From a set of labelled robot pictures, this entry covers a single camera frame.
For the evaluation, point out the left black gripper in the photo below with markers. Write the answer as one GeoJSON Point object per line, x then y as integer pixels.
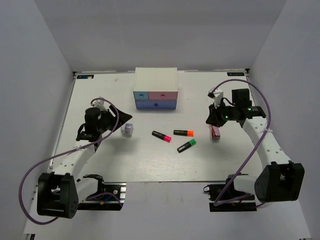
{"type": "Point", "coordinates": [123, 118]}

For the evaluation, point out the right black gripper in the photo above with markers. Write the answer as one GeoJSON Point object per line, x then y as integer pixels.
{"type": "Point", "coordinates": [214, 118]}

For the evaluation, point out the light blue small drawer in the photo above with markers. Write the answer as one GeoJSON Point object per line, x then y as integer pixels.
{"type": "Point", "coordinates": [141, 95]}

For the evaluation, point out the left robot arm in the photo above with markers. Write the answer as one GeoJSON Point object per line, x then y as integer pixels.
{"type": "Point", "coordinates": [61, 192]}

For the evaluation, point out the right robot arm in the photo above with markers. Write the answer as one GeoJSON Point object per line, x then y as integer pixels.
{"type": "Point", "coordinates": [281, 179]}

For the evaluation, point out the pink lid clear stationery case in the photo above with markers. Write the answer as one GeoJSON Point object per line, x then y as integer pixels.
{"type": "Point", "coordinates": [215, 133]}

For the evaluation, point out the orange cap highlighter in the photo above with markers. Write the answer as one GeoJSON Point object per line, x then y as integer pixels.
{"type": "Point", "coordinates": [185, 133]}

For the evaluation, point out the green cap highlighter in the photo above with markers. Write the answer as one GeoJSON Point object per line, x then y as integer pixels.
{"type": "Point", "coordinates": [186, 146]}

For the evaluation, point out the pink drawer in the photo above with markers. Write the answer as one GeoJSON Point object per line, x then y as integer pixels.
{"type": "Point", "coordinates": [162, 95]}

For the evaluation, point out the white drawer cabinet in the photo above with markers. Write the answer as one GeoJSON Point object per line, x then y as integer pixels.
{"type": "Point", "coordinates": [155, 79]}

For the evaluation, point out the right blue corner label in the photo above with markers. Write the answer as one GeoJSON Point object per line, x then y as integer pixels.
{"type": "Point", "coordinates": [235, 74]}

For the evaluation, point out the blue corner label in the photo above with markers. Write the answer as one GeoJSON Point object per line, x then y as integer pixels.
{"type": "Point", "coordinates": [85, 76]}
{"type": "Point", "coordinates": [235, 74]}

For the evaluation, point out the pink cap highlighter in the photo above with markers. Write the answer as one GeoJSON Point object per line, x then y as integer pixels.
{"type": "Point", "coordinates": [161, 136]}

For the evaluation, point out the purple-blue wide drawer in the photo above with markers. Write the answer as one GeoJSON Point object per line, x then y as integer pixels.
{"type": "Point", "coordinates": [156, 105]}

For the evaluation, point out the left blue corner label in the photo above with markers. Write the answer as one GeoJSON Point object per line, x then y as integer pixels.
{"type": "Point", "coordinates": [85, 76]}

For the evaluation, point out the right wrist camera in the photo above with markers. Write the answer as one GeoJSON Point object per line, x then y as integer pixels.
{"type": "Point", "coordinates": [216, 94]}

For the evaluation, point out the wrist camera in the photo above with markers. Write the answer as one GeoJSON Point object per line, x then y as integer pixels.
{"type": "Point", "coordinates": [98, 103]}
{"type": "Point", "coordinates": [216, 94]}

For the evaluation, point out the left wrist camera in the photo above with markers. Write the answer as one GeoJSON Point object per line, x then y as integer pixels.
{"type": "Point", "coordinates": [98, 103]}

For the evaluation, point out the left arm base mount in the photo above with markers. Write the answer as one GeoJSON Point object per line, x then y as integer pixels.
{"type": "Point", "coordinates": [112, 199]}

